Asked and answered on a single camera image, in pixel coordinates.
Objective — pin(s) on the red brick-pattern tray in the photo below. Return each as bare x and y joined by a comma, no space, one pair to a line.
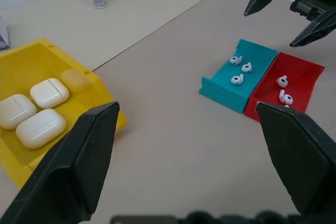
299,70

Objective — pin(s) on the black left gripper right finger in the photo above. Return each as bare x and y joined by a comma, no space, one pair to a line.
302,161

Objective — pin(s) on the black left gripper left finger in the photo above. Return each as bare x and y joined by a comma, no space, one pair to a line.
68,171

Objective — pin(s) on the yellow plastic bin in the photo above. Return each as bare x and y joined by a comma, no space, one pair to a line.
39,58

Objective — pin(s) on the teal brick-pattern tray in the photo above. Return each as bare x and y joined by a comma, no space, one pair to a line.
260,60

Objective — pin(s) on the white earbud case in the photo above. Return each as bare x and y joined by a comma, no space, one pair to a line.
50,93
15,111
40,128

